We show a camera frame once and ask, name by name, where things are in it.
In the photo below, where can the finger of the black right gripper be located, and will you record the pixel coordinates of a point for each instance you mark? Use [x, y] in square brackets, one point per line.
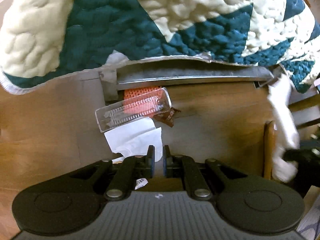
[308, 151]

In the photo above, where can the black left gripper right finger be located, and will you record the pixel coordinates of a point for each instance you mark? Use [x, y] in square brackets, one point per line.
[185, 168]

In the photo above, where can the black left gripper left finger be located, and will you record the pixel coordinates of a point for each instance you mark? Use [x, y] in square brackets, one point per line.
[128, 172]

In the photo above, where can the white twisted tissue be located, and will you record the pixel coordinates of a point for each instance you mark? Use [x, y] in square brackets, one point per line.
[287, 137]

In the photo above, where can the orange mesh foam net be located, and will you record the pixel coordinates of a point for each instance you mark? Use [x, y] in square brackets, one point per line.
[144, 100]

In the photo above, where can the wooden chair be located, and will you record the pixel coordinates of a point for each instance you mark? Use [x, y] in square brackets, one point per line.
[269, 143]

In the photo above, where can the brown snack wrapper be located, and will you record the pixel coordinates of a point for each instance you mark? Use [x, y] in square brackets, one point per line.
[167, 117]

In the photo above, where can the clear plastic tray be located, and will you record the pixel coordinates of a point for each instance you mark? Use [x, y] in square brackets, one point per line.
[112, 116]

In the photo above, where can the teal and cream quilt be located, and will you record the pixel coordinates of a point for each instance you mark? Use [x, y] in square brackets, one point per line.
[46, 39]

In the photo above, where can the grey metal bed frame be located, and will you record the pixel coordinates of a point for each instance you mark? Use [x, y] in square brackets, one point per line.
[180, 72]

